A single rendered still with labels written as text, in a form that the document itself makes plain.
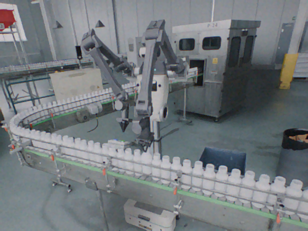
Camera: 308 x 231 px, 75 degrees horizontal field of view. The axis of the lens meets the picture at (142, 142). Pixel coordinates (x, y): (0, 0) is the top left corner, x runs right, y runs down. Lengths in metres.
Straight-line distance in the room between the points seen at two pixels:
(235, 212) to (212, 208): 0.11
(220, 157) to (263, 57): 11.42
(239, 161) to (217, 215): 0.65
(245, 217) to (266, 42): 12.07
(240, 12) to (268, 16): 1.28
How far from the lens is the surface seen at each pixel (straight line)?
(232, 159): 1.71
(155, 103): 1.65
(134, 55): 7.12
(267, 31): 12.89
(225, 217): 1.18
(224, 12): 13.04
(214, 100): 4.73
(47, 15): 11.91
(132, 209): 2.11
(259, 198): 1.10
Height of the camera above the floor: 1.74
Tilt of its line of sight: 27 degrees down
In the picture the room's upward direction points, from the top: 4 degrees counter-clockwise
